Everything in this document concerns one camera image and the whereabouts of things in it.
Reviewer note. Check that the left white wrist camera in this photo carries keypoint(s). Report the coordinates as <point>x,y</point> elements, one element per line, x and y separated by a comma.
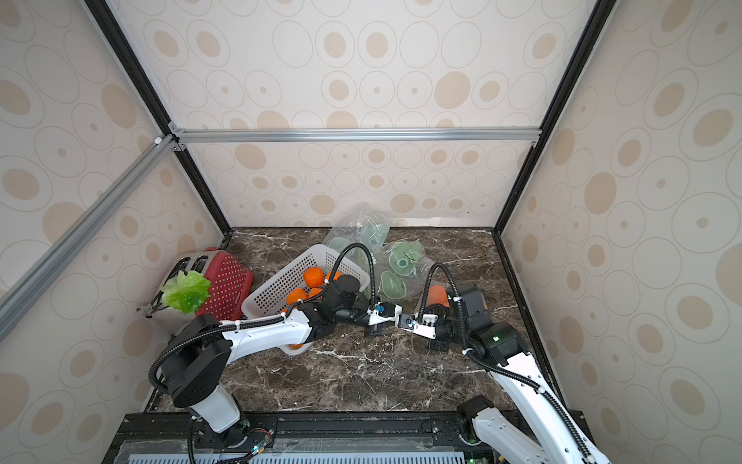
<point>383,313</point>

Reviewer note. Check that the silver aluminium left rail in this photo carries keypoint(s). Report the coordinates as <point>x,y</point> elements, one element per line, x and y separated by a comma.
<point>34,283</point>

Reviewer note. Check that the white perforated plastic basket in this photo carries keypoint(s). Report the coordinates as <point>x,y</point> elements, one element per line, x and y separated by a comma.
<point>270,298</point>

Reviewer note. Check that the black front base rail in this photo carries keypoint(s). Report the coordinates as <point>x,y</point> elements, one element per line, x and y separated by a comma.
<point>400,437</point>

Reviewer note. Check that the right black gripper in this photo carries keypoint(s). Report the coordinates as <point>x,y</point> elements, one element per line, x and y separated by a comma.
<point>437,337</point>

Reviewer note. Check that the silver aluminium back rail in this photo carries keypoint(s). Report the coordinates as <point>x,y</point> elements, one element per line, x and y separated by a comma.
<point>359,135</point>

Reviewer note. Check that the green toy lettuce leaf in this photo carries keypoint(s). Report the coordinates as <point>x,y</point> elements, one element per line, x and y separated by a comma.
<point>186,292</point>

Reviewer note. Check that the black right corner post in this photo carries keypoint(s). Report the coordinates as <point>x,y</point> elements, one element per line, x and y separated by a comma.
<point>600,16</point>

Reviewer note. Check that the blue-seal clear zip-top bag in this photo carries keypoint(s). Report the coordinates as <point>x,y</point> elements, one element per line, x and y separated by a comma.
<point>438,310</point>

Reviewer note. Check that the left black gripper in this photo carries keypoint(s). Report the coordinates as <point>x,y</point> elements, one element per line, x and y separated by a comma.
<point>376,330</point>

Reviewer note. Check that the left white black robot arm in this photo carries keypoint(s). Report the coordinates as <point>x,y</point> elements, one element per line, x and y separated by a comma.
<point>190,368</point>

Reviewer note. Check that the green-seal clear zip-top bag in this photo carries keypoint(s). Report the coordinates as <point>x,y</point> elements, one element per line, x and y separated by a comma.
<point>403,267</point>

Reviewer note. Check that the black left corner post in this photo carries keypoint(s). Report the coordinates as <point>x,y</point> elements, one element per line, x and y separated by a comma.
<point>105,19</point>

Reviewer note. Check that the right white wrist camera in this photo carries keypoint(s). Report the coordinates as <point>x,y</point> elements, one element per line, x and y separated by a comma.
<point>409,324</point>

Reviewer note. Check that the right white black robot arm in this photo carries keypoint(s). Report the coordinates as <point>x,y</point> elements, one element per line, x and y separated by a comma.
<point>555,436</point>

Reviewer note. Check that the silver aluminium rail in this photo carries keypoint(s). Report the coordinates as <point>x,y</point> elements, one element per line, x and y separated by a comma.
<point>34,283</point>
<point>359,135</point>

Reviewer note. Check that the black corner post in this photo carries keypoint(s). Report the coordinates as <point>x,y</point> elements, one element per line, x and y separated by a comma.
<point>600,16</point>
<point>105,19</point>

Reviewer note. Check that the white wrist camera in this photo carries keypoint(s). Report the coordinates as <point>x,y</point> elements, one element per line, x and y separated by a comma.
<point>409,324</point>
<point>383,313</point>

